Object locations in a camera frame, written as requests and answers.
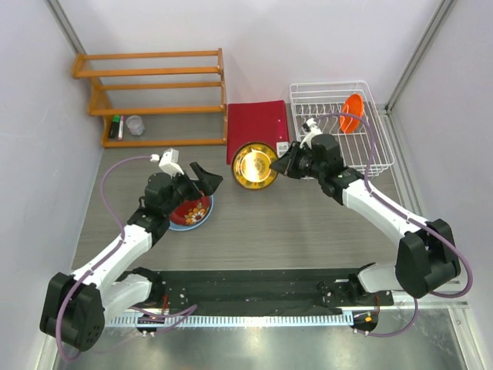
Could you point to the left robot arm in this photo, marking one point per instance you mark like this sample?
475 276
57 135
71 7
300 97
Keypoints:
78 305

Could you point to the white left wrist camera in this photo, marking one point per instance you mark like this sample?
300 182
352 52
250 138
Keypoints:
168 162

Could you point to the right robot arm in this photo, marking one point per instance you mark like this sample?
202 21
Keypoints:
424 261

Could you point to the dark red floral plate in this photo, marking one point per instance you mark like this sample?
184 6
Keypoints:
192 212

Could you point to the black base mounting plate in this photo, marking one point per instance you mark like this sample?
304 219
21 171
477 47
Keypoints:
259 293

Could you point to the yellow patterned plate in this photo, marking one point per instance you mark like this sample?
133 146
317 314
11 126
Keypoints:
251 166

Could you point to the white wire dish rack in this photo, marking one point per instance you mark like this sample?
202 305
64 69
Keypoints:
311 99

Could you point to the pink marker pen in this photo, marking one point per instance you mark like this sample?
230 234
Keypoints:
121 128

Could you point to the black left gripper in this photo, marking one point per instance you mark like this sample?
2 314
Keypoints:
208 182

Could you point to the light blue plate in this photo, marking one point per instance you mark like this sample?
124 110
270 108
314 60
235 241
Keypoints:
176 227

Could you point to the red plastic folder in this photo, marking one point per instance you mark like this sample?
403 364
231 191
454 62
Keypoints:
264 122

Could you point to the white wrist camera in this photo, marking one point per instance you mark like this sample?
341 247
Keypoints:
168 162
311 129

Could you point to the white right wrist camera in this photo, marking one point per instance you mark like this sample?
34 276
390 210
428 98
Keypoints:
311 129

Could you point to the white slotted cable duct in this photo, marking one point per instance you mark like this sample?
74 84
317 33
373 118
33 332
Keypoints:
136 320

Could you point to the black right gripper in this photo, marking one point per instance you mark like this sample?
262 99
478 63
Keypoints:
283 165

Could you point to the clear plastic cup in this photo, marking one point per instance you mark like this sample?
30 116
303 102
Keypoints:
135 125

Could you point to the orange plate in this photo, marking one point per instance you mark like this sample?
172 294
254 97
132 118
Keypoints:
354 109

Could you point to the orange wooden shelf rack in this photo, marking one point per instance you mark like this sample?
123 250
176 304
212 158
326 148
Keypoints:
154 84

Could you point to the green marker pen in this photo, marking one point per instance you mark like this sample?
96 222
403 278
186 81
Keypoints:
114 127

